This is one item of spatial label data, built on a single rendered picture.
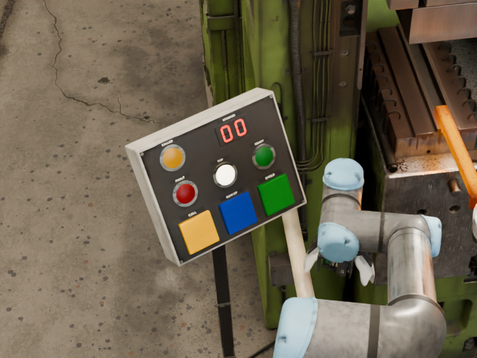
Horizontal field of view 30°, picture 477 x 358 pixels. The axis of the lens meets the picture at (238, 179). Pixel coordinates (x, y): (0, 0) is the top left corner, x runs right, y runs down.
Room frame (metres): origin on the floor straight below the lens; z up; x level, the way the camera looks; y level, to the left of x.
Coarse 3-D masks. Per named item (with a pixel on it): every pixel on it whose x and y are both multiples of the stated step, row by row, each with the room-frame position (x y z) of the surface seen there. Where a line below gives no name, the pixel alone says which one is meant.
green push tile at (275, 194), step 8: (280, 176) 1.36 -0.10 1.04; (264, 184) 1.34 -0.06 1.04; (272, 184) 1.34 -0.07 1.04; (280, 184) 1.35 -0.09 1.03; (288, 184) 1.35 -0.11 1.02; (264, 192) 1.33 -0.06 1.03; (272, 192) 1.33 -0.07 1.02; (280, 192) 1.34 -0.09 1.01; (288, 192) 1.34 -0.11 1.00; (264, 200) 1.32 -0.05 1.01; (272, 200) 1.32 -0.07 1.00; (280, 200) 1.33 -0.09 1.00; (288, 200) 1.33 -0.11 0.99; (264, 208) 1.31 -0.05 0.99; (272, 208) 1.31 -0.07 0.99; (280, 208) 1.32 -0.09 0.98
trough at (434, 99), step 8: (416, 48) 1.84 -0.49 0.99; (416, 56) 1.81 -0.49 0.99; (424, 56) 1.81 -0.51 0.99; (424, 64) 1.78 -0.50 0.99; (424, 72) 1.75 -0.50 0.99; (432, 72) 1.73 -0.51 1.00; (424, 80) 1.72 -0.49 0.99; (432, 80) 1.71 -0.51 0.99; (432, 88) 1.68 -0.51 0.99; (432, 96) 1.65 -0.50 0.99; (440, 96) 1.65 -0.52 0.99; (432, 104) 1.62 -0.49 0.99; (440, 104) 1.62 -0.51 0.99
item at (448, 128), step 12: (444, 108) 1.58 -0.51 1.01; (444, 120) 1.54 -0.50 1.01; (444, 132) 1.50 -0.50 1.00; (456, 132) 1.49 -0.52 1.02; (456, 144) 1.45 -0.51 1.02; (456, 156) 1.41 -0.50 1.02; (468, 156) 1.40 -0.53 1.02; (468, 168) 1.36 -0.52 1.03; (468, 180) 1.33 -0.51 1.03; (468, 192) 1.30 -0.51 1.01; (468, 204) 1.27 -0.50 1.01
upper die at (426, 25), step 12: (420, 0) 1.54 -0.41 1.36; (396, 12) 1.63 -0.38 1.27; (408, 12) 1.54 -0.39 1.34; (420, 12) 1.52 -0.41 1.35; (432, 12) 1.52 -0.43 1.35; (444, 12) 1.52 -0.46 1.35; (456, 12) 1.52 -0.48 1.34; (468, 12) 1.52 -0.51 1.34; (408, 24) 1.53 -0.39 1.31; (420, 24) 1.52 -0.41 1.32; (432, 24) 1.52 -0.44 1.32; (444, 24) 1.52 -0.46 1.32; (456, 24) 1.52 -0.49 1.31; (468, 24) 1.52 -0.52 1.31; (408, 36) 1.52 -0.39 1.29; (420, 36) 1.52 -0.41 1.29; (432, 36) 1.52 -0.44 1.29; (444, 36) 1.52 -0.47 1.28; (456, 36) 1.52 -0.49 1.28; (468, 36) 1.52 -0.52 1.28
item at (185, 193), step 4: (184, 184) 1.29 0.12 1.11; (188, 184) 1.30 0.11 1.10; (180, 188) 1.29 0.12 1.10; (184, 188) 1.29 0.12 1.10; (188, 188) 1.29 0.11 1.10; (192, 188) 1.29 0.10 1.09; (176, 192) 1.28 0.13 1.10; (180, 192) 1.28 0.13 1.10; (184, 192) 1.28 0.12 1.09; (188, 192) 1.28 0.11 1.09; (192, 192) 1.29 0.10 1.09; (176, 196) 1.27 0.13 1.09; (180, 196) 1.28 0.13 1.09; (184, 196) 1.28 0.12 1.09; (188, 196) 1.28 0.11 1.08; (192, 196) 1.28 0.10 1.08; (180, 200) 1.27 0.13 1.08; (184, 200) 1.27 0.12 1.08; (188, 200) 1.28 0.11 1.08
